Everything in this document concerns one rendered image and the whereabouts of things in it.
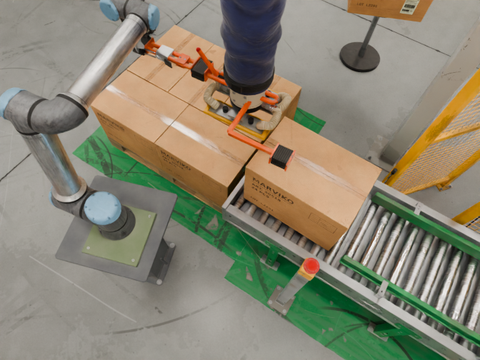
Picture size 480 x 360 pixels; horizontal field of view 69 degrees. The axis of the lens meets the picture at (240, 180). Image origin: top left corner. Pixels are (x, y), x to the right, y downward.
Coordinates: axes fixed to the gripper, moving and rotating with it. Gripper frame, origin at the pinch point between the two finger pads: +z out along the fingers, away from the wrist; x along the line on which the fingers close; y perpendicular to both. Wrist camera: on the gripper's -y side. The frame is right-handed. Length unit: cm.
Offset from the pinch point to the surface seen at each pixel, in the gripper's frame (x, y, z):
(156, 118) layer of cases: 3, -12, 73
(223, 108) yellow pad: -9, 52, 8
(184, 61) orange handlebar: -0.1, 24.9, -1.0
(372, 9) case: 172, 84, 60
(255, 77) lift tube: -7, 66, -18
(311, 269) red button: -55, 121, 23
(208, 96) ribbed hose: -8.5, 42.9, 5.3
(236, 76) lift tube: -9, 59, -18
